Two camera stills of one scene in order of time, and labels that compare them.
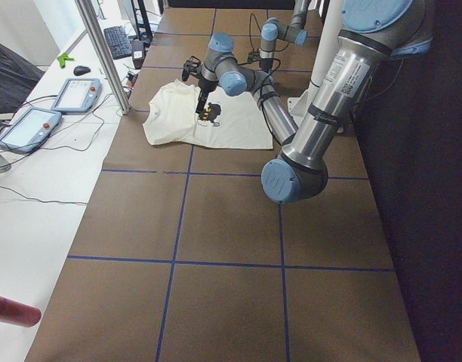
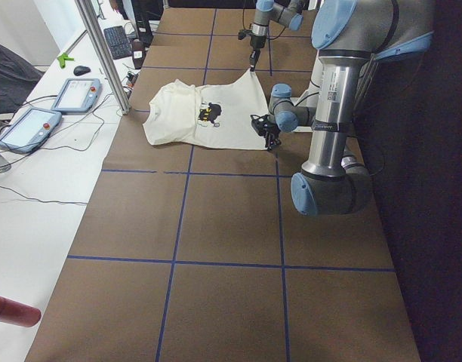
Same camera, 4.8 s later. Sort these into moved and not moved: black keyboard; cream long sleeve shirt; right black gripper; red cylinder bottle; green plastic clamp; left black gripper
Moved: right black gripper; left black gripper
Not moved: red cylinder bottle; green plastic clamp; black keyboard; cream long sleeve shirt
